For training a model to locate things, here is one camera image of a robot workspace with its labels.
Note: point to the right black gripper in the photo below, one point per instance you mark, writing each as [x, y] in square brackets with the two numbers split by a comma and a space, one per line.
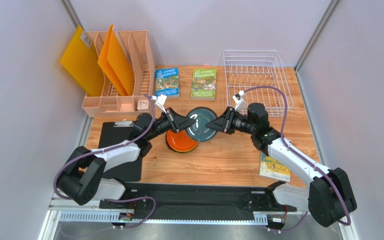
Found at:
[229, 120]

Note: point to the green treehouse book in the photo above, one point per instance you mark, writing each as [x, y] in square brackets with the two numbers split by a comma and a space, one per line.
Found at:
[203, 84]

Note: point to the black base mat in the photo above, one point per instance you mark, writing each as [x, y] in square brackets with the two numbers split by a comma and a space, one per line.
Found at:
[196, 202]

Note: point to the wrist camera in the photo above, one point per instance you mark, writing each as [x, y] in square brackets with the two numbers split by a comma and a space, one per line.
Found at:
[160, 101]
[240, 103]

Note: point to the dark brown plate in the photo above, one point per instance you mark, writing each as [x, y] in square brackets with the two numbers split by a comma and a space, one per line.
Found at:
[198, 131]

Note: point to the small white box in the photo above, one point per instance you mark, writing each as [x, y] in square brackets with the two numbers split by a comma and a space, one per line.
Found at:
[143, 105]

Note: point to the yellow folder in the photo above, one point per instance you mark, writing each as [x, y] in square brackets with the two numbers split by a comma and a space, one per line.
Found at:
[80, 59]

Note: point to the blue treehouse book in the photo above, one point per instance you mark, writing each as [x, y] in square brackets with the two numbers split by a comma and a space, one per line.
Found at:
[167, 82]

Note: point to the white wire dish rack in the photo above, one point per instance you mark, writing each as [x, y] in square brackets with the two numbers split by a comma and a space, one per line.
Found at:
[244, 69]

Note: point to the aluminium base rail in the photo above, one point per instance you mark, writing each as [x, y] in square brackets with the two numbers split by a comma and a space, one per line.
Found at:
[67, 220]

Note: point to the black clipboard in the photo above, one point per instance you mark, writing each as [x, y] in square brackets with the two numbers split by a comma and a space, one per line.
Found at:
[112, 135]

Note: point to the orange folder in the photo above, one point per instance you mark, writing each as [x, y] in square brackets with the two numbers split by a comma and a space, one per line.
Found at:
[114, 63]

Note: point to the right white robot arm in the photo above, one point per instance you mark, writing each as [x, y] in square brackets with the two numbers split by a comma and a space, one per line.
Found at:
[328, 195]

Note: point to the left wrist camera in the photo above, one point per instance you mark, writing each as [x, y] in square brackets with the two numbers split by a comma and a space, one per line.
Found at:
[160, 101]

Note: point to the yellow illustrated book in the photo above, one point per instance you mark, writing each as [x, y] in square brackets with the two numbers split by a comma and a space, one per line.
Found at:
[271, 168]

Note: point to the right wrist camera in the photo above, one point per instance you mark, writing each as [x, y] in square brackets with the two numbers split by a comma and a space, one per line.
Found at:
[240, 103]

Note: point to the orange plate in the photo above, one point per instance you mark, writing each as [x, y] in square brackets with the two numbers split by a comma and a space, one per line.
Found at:
[180, 141]

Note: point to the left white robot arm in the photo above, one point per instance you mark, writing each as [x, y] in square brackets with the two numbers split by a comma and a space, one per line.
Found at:
[81, 176]

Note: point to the pink plastic file organizer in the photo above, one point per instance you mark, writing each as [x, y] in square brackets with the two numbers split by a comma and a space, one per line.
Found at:
[110, 104]

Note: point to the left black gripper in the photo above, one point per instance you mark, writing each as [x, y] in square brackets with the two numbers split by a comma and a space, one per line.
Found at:
[176, 121]

